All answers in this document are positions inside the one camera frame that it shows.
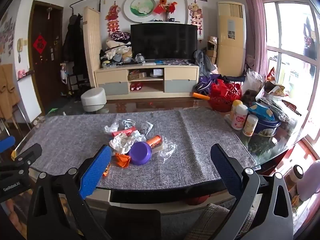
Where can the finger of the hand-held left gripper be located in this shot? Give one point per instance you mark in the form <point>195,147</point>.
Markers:
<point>6,143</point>
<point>30,155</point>

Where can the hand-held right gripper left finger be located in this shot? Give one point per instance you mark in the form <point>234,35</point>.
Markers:
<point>96,171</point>

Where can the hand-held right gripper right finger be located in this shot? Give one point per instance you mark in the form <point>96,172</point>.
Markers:
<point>225,170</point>

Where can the orange wrapper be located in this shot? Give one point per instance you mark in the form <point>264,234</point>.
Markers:
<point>123,160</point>

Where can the white paper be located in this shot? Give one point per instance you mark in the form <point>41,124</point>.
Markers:
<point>121,142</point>

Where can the small plastic bottle blue cap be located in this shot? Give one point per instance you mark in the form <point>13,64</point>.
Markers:
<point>154,140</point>

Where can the orange snack packet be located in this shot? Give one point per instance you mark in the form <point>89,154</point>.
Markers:
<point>107,170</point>

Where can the basketball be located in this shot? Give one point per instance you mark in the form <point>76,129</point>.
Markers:
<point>197,200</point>

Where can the purple plastic bowl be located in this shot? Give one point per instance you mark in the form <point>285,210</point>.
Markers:
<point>140,153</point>

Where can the red stick packet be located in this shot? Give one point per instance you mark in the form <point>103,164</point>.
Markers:
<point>123,131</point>

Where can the brown plaid cloth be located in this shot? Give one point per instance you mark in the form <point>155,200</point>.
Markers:
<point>220,220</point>

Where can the orange label small bottle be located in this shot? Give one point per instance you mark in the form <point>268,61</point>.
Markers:
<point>250,126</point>

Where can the white board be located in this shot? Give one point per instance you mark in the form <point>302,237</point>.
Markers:
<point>30,97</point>

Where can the pink label white bottle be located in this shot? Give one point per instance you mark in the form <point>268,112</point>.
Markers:
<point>238,118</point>

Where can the blue round tin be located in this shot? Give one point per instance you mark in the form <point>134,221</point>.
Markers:
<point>266,128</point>

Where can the glass top table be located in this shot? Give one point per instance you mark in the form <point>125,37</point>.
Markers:
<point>150,195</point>

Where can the clear plastic bag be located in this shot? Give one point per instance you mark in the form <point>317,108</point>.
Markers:
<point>168,150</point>

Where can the yellow cap white bottle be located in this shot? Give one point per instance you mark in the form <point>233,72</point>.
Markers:
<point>235,106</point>

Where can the small clear plastic wrapper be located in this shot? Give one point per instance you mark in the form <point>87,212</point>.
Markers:
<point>147,128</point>

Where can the blue snack bag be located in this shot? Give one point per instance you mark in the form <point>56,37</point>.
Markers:
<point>261,111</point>

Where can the white round stool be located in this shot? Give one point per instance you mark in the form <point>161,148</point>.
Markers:
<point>93,100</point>

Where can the white capped bottle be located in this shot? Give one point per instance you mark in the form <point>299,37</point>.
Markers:
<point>296,176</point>

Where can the red plastic basket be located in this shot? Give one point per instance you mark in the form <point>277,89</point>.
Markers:
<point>223,97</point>

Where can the brown door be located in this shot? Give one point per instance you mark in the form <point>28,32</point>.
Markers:
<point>50,80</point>

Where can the orange foam stick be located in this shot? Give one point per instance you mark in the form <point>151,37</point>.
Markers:
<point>201,96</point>

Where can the purple clothes pile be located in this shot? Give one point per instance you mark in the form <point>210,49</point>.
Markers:
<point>206,83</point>

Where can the pile of snack bags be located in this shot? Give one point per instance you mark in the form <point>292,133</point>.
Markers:
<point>282,97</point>

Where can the white plastic bag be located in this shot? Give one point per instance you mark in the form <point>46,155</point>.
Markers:
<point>253,81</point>

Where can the beige television cabinet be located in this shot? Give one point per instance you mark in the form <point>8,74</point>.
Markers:
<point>112,76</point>

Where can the red diamond door decoration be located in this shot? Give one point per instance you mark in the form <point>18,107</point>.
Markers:
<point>40,44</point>

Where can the grey hanging garment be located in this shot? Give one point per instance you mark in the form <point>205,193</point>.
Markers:
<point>203,62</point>

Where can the beige standing air conditioner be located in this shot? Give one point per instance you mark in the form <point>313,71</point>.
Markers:
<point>230,55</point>

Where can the small white device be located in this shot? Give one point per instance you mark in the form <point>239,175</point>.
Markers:
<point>156,73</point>

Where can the dark hanging coat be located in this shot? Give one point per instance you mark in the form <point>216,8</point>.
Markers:
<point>72,42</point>

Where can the stacked cardboard boxes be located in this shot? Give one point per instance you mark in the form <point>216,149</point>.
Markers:
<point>212,50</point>

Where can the pile of clothes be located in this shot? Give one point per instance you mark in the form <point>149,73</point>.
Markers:
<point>117,51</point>

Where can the beige slatted panel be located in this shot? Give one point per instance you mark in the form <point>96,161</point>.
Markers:
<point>92,45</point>

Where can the black television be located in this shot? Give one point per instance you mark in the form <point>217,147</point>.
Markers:
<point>162,42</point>

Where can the window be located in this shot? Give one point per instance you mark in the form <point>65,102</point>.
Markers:
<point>290,42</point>

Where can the pink curtain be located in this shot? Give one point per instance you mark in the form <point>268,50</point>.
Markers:
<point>255,25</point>

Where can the red fish hanging ornament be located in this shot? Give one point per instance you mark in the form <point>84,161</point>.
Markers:
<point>113,17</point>

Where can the red tasselled hanging ornament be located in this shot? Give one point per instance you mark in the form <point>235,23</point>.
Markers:
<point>195,15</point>

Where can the artificial red flowers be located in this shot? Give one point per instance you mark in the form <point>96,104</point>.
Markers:
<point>166,7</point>

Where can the wall intercom phone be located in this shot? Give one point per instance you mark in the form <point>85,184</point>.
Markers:
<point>19,45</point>

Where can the wall photo collage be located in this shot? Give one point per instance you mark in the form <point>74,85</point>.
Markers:
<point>6,36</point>

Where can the oval wall painting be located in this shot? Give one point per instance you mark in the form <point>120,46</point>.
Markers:
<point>142,7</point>

